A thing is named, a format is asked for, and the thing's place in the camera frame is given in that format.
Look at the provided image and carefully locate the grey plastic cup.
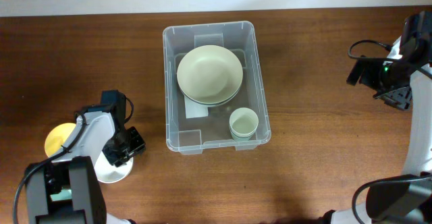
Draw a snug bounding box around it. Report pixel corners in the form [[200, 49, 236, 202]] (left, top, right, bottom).
[[230, 130, 256, 141]]

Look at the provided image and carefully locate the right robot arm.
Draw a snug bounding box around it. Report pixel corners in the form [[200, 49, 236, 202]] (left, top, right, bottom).
[[319, 10, 431, 223]]

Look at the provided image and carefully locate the clear plastic storage bin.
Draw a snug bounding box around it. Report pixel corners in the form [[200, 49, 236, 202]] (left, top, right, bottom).
[[163, 21, 271, 155]]

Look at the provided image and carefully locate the yellow small bowl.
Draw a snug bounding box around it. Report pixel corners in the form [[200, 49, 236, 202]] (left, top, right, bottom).
[[44, 123, 76, 157]]

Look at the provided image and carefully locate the mint green plastic cup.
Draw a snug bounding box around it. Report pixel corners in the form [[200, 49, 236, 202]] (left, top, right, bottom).
[[232, 134, 252, 142]]

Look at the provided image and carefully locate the cream plate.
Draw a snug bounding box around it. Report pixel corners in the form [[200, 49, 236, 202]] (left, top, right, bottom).
[[182, 92, 241, 108], [177, 45, 244, 105]]

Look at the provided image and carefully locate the white label in bin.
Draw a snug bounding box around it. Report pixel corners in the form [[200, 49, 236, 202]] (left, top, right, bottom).
[[184, 96, 209, 119]]

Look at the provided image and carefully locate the cream plastic cup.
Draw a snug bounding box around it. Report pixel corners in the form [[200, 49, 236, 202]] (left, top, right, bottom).
[[229, 107, 259, 138]]

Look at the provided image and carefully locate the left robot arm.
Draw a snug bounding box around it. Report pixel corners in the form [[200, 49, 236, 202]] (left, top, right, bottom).
[[13, 90, 146, 223]]

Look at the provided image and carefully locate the mint green small bowl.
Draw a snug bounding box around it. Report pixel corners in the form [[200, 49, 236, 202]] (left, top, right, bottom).
[[50, 188, 72, 202]]

